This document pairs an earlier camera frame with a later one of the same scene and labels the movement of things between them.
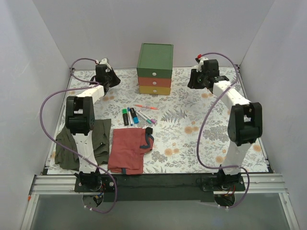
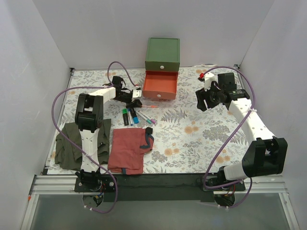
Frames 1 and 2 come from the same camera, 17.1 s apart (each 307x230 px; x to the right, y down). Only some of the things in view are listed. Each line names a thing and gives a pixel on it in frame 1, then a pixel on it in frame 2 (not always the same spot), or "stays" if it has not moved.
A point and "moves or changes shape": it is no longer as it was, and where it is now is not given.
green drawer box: [155, 60] moves or changes shape
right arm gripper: [193, 81] → [206, 97]
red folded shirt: [127, 148] stays
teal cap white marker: [147, 120] stays
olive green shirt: [66, 158] stays
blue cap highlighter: [135, 118] stays
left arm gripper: [112, 78] → [131, 99]
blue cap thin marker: [128, 109] stays
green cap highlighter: [125, 117] stays
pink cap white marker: [153, 120] stays
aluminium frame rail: [272, 183] stays
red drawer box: [155, 81] moves or changes shape
